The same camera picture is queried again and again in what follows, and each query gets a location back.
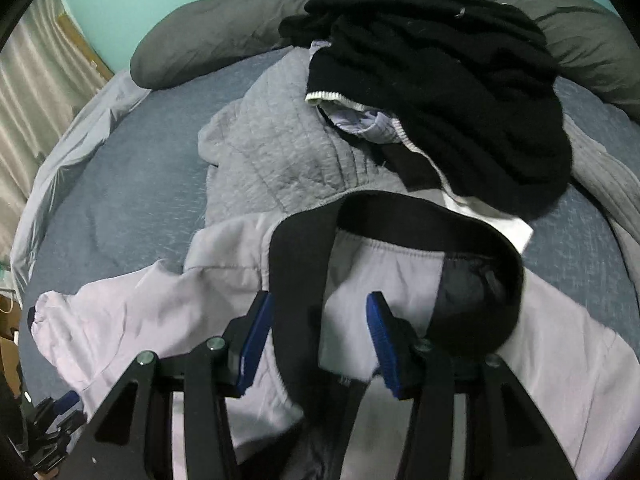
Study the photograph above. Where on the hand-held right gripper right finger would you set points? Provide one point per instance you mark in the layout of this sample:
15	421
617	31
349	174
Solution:
382	345

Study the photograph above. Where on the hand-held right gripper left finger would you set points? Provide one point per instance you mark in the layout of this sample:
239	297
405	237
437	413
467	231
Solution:
255	345

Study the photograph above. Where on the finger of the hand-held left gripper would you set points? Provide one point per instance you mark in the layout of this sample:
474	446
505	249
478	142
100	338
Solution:
65	401

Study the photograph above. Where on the lavender jacket with black collar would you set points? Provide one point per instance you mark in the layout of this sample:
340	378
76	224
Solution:
150	320

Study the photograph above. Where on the white cloth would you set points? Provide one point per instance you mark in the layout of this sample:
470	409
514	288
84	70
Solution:
500	227

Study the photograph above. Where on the grey quilted garment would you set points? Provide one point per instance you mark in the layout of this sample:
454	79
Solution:
280	150

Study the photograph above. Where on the lavender checked shirt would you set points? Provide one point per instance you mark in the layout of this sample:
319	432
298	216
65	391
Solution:
360	122

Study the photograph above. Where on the light grey bed sheet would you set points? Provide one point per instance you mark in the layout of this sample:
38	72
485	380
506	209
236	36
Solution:
75	145

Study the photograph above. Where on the black sweater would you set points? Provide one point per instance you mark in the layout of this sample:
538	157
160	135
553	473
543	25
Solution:
450	85

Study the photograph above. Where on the beige curtain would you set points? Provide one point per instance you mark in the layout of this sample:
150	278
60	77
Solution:
30	110

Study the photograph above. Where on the long dark grey pillow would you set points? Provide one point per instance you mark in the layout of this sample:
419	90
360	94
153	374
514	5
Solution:
210	35

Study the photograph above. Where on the wooden board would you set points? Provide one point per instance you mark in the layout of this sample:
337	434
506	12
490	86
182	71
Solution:
85	45

